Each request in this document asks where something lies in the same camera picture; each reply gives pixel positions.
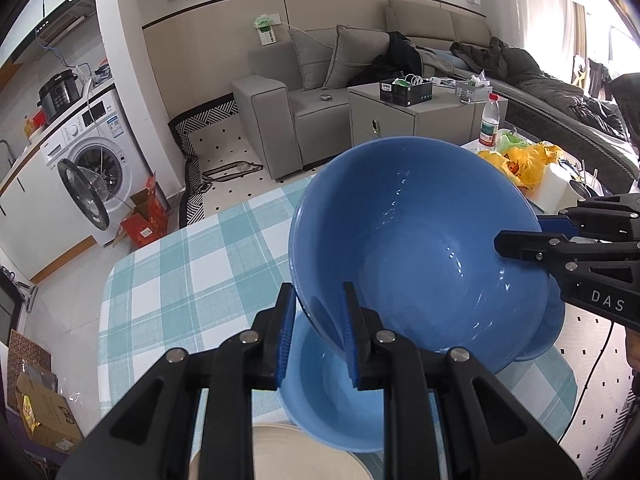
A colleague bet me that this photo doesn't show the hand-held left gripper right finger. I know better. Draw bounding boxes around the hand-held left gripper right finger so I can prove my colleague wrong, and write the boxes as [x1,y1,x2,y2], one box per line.
[341,281,583,480]

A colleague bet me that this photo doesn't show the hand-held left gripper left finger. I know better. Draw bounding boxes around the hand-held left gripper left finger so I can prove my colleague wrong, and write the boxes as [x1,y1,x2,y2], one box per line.
[57,282,297,480]

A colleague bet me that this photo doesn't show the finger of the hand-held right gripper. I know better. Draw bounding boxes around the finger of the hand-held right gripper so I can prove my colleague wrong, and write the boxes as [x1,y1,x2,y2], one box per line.
[536,195,640,242]
[494,230,640,272]

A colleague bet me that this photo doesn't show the blue bowl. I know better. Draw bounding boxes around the blue bowl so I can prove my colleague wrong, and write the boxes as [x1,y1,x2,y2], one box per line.
[276,310,398,453]
[515,280,567,362]
[288,136,553,376]

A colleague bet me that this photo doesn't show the beige plate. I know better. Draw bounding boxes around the beige plate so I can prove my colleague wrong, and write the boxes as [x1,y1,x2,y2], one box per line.
[251,422,373,480]

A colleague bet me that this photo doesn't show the yellow plastic bag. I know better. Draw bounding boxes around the yellow plastic bag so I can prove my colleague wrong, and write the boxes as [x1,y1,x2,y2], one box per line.
[477,142,563,191]

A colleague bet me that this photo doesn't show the green plastic bag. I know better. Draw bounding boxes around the green plastic bag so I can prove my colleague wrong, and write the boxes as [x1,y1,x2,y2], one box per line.
[494,129,526,153]

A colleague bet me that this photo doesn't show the teal checked tablecloth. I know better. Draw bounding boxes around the teal checked tablecloth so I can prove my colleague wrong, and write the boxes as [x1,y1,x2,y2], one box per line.
[97,170,578,480]

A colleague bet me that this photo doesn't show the clear water bottle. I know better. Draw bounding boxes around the clear water bottle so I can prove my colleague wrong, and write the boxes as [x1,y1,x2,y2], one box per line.
[478,92,502,150]

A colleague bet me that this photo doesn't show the dark green coat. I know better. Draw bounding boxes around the dark green coat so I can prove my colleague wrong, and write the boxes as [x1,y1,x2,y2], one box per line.
[450,36,636,161]

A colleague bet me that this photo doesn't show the black chair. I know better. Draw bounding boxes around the black chair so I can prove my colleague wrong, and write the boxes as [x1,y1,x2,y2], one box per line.
[611,72,640,143]

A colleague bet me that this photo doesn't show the grey side cabinet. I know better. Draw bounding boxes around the grey side cabinet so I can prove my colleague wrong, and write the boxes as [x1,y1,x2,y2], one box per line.
[347,79,510,148]

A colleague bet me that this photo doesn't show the red cardboard box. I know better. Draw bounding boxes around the red cardboard box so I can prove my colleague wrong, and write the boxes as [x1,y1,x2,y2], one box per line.
[112,172,171,250]

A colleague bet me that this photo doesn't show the black box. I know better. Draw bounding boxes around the black box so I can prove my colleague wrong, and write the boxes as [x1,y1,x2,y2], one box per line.
[379,78,433,107]

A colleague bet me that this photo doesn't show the black white patterned mat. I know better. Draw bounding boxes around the black white patterned mat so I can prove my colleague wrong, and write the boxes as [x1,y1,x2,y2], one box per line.
[167,100,321,228]

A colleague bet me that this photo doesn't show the grey sofa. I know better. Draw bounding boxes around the grey sofa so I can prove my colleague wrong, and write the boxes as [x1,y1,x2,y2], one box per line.
[231,0,640,196]

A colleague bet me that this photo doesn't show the black jacket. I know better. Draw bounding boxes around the black jacket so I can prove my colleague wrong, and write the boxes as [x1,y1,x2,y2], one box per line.
[347,31,423,87]

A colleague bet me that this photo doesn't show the brown cardboard box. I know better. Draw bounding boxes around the brown cardboard box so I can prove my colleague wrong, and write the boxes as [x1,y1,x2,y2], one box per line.
[15,370,83,453]

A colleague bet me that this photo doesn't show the white washing machine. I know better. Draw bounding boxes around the white washing machine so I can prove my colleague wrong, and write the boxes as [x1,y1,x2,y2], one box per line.
[42,87,151,247]

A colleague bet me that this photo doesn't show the grey pillow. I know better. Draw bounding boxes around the grey pillow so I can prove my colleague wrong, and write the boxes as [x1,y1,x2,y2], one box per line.
[324,25,391,90]
[287,27,341,92]

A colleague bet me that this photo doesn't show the patterned flat cardboard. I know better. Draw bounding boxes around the patterned flat cardboard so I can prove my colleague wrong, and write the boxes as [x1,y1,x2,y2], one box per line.
[7,329,53,406]

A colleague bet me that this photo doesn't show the white lower kitchen cabinets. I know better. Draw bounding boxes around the white lower kitchen cabinets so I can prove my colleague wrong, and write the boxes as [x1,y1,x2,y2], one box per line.
[0,145,98,281]

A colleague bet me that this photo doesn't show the black glass door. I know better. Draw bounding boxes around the black glass door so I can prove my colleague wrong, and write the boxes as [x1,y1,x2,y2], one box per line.
[0,265,25,346]

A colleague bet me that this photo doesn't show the black pressure cooker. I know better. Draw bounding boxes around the black pressure cooker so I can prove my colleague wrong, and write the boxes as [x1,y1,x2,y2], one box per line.
[39,71,81,123]

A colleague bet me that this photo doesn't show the range hood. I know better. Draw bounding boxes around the range hood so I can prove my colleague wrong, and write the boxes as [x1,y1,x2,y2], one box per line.
[34,0,98,43]

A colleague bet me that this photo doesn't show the black cable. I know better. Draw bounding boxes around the black cable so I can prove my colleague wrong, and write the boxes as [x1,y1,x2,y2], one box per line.
[564,320,617,442]

